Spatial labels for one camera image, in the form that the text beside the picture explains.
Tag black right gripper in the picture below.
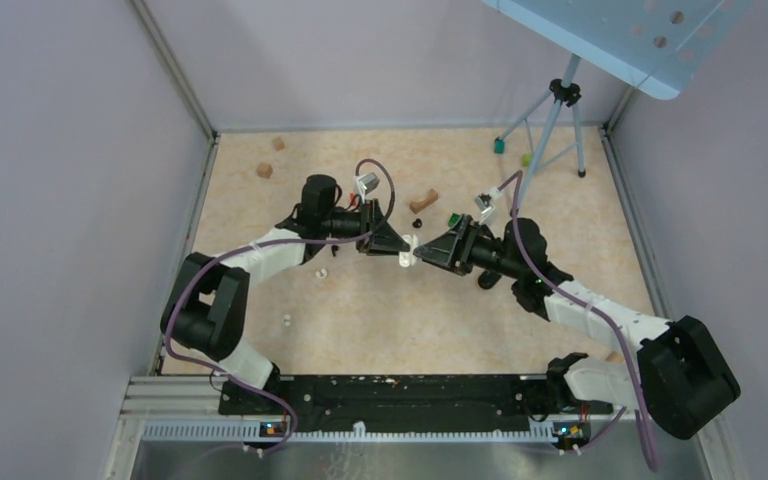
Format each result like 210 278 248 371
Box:
415 213 523 279

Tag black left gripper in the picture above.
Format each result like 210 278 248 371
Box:
321 198 409 256

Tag white earbud charging case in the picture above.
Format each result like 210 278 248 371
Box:
398 234 419 268

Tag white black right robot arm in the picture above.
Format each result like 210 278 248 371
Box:
413 216 742 440

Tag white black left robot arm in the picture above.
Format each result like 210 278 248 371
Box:
160 173 410 414

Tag black earbud charging case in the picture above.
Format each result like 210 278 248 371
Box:
477 270 503 290

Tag brown wooden arch block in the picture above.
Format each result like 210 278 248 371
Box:
409 189 439 214

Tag teal cube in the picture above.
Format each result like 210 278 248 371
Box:
493 138 505 155

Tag grey tripod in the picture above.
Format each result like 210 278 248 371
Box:
494 54 587 208

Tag light blue perforated panel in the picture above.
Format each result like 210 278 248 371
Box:
485 0 753 100

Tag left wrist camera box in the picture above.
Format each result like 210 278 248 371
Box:
353 172 380 197

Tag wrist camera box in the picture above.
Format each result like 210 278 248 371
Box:
475 192 498 225
353 172 380 197

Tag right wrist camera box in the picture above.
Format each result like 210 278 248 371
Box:
475 192 498 225

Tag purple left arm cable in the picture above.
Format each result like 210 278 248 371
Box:
163 158 397 457

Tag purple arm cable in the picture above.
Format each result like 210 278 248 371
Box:
497 170 661 473
163 158 397 457

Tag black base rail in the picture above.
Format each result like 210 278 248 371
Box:
218 374 614 434

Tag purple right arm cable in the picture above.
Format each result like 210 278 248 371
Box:
497 170 661 473

